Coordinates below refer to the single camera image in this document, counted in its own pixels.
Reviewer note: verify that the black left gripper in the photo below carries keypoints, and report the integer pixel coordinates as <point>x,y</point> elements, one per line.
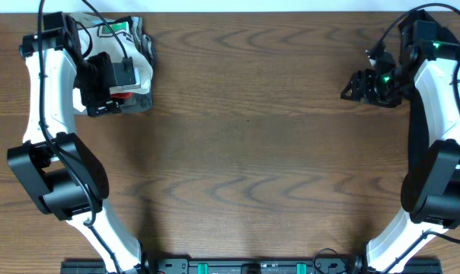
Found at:
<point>94,100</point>

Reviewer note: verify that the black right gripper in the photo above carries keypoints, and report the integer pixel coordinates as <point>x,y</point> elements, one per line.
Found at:
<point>362,82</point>

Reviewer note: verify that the white t-shirt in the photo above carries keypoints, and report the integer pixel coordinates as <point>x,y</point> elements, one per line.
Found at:
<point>115,57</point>

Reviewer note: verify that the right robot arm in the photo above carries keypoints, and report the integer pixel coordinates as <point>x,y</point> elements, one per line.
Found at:
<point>430,196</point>

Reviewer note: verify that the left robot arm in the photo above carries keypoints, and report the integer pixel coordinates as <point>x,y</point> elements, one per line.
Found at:
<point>57,170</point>

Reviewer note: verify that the folded khaki garment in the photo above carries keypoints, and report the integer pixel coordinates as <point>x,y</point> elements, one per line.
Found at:
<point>144,76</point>

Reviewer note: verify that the black t-shirt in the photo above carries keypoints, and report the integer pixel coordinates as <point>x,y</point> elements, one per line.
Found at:
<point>435,80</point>

